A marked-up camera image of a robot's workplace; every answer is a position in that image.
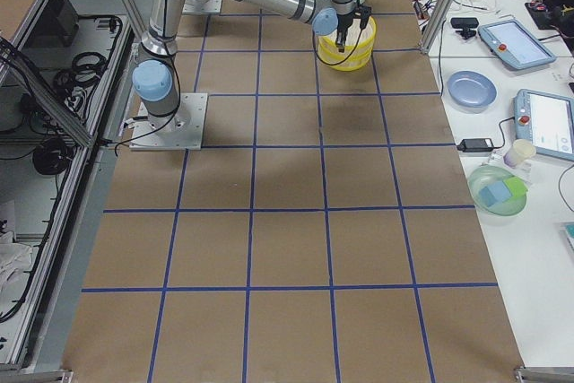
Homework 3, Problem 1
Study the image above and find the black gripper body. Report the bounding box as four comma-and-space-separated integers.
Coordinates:
337, 0, 372, 33

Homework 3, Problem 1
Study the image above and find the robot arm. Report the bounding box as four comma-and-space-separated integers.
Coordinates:
132, 0, 371, 134

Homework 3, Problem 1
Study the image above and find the black webcam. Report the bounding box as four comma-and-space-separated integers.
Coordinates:
450, 17, 479, 40

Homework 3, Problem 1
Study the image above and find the blue plate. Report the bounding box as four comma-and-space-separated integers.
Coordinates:
447, 70, 497, 114

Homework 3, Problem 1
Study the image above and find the far teach pendant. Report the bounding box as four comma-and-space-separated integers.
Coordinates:
477, 19, 556, 70

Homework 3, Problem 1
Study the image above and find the teach pendant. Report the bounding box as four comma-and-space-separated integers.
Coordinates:
477, 19, 556, 70
513, 89, 573, 161

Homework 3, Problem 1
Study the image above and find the black power adapter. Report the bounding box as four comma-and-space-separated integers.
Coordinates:
457, 138, 495, 153

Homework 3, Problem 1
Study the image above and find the white paper cup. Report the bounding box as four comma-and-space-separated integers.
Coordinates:
503, 139, 536, 168

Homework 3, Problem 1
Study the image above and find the near teach pendant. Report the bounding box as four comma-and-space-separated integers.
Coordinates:
513, 89, 573, 161

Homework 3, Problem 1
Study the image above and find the translucent green bowl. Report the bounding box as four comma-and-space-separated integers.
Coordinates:
467, 165, 528, 216

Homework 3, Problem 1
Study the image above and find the blue sponge block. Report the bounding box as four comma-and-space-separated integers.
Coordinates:
478, 181, 510, 207

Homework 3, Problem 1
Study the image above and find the green sponge block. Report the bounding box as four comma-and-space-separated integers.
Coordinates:
502, 176, 528, 199

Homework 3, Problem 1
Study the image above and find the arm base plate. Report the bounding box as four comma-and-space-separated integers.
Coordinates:
182, 0, 222, 15
129, 93, 208, 151

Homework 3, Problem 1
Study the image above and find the aluminium frame rail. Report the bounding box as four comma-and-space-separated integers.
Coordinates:
1, 37, 96, 148

